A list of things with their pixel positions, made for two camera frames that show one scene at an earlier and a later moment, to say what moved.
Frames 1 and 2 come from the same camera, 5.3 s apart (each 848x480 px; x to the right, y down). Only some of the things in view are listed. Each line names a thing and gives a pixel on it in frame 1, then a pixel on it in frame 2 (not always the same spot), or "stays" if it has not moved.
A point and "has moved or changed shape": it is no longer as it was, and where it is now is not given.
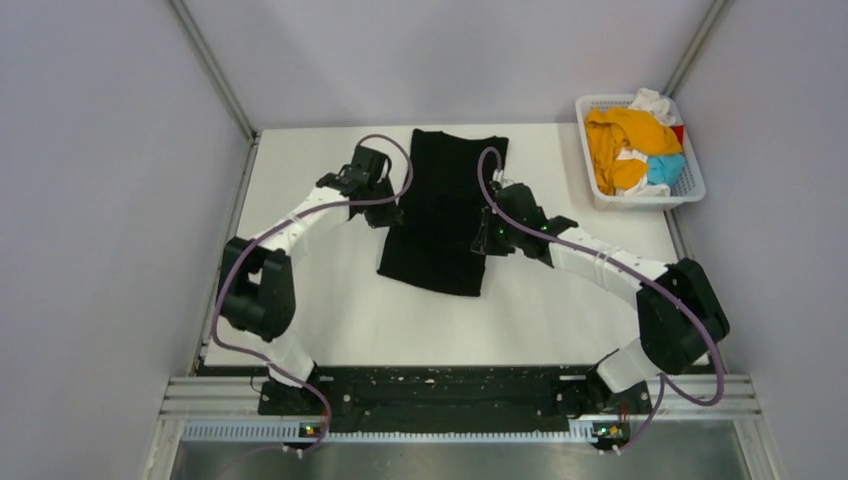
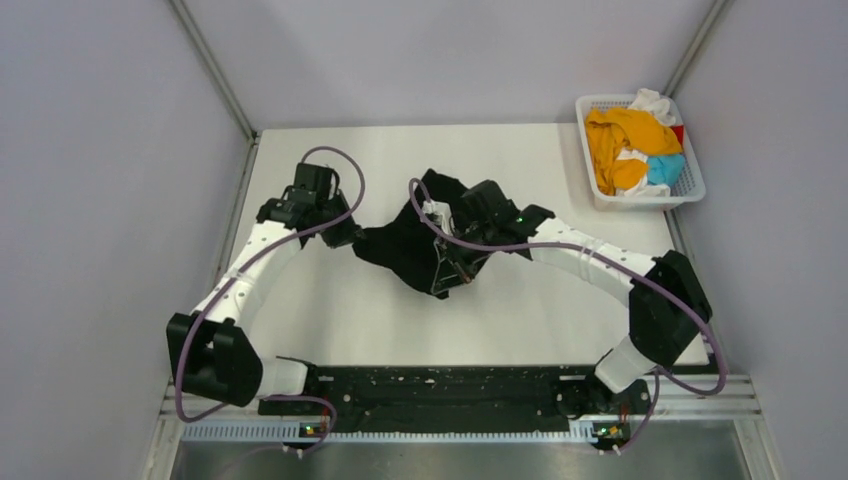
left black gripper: x=388 y=217 → x=348 y=233
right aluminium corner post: x=703 y=32 stays
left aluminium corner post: x=222 y=79 stays
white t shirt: x=652 y=101 stays
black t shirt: x=441 y=211 has moved or changed shape
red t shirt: x=680 y=132 stays
